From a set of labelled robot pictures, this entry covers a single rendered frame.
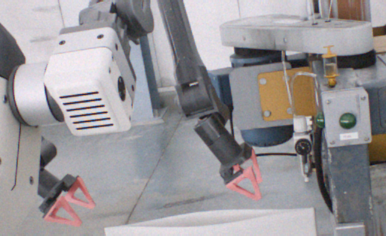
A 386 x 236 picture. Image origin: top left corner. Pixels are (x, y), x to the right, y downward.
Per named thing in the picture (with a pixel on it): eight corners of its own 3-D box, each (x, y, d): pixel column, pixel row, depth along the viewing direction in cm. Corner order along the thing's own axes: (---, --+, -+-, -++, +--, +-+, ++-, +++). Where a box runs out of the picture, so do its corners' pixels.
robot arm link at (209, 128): (187, 128, 120) (207, 113, 118) (194, 117, 126) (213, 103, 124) (207, 152, 121) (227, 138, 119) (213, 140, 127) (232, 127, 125)
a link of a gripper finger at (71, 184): (104, 193, 137) (73, 170, 136) (95, 205, 130) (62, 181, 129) (89, 213, 139) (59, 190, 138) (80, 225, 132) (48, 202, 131)
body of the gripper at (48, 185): (74, 177, 134) (49, 158, 134) (58, 193, 125) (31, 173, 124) (60, 196, 136) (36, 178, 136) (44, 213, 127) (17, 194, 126)
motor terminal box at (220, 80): (221, 119, 144) (214, 76, 141) (208, 111, 153) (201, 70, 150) (251, 112, 146) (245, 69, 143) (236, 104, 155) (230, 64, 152)
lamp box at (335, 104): (328, 147, 98) (322, 98, 95) (325, 139, 102) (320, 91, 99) (372, 143, 96) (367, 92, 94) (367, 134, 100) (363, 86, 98)
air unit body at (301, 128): (299, 187, 126) (291, 122, 122) (298, 178, 131) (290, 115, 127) (319, 184, 125) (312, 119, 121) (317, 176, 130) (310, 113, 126)
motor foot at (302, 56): (276, 89, 148) (272, 57, 146) (275, 78, 159) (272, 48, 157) (311, 84, 146) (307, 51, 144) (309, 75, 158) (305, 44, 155)
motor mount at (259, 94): (237, 132, 143) (227, 71, 139) (238, 125, 150) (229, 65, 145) (349, 119, 138) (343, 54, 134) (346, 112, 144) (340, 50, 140)
